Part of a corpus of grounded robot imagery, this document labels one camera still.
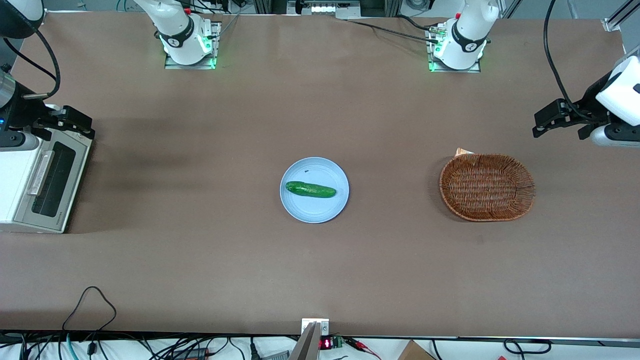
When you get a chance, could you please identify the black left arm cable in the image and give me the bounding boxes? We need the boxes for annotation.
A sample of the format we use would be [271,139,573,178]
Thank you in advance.
[543,0,603,122]

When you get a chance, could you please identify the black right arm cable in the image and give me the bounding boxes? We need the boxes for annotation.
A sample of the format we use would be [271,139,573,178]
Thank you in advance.
[3,28,62,101]

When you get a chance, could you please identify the black power adapter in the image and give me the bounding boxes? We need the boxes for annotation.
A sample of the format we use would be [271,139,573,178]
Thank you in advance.
[171,347,209,360]

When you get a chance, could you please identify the red black clip leads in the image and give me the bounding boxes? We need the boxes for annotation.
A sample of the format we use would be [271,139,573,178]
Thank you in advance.
[344,337,383,360]

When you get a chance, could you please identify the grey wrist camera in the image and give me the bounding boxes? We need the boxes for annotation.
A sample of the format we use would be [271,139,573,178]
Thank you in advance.
[589,124,640,149]
[0,131,41,152]

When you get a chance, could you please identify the glass oven door with handle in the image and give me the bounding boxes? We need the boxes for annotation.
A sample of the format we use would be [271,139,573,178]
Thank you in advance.
[13,134,94,232]

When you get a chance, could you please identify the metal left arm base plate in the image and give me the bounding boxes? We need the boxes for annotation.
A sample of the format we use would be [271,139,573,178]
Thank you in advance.
[426,24,482,74]

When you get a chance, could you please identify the light blue round plate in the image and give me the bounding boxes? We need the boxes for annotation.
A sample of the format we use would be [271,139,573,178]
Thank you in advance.
[279,157,350,224]

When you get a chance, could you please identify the green cucumber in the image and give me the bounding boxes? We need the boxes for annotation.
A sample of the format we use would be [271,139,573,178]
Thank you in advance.
[285,181,338,199]

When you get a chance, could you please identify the grey metal camera mount bar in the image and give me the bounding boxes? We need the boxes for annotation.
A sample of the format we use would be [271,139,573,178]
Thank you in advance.
[289,318,331,360]

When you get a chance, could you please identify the brown cardboard box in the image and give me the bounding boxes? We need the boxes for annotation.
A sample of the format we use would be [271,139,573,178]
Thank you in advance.
[397,339,437,360]

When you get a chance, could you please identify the white lit electronics box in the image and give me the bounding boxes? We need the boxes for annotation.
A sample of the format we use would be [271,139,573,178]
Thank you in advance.
[287,0,362,20]

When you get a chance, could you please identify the aluminium frame profile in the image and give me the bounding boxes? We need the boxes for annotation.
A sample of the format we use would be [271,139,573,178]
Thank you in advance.
[601,0,640,34]

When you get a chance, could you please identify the black coiled cable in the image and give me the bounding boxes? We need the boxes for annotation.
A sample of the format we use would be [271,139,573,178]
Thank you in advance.
[503,338,553,356]

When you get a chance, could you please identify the white toaster oven body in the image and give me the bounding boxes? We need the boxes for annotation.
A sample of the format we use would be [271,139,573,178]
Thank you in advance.
[0,103,94,235]

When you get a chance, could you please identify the black cable to arm base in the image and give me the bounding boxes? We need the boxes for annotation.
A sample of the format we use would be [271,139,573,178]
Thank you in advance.
[347,14,442,44]

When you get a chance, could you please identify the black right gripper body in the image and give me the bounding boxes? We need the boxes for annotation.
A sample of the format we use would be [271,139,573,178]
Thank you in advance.
[7,96,64,133]

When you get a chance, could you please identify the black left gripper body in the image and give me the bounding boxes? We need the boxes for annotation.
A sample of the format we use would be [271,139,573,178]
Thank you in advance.
[565,70,621,126]

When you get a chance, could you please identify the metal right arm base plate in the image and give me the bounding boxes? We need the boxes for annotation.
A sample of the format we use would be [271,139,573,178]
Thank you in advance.
[164,20,222,70]

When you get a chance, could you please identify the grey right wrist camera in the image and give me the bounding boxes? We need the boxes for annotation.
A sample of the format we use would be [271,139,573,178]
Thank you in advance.
[0,131,41,152]

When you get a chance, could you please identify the thin black looped cable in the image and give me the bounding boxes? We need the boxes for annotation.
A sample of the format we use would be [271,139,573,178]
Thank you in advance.
[62,285,118,334]

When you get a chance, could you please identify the brown oval wicker basket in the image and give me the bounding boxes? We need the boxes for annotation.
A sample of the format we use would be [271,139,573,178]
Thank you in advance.
[439,153,537,223]

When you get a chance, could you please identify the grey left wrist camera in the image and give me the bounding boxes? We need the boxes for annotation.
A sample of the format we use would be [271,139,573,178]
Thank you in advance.
[589,124,640,149]

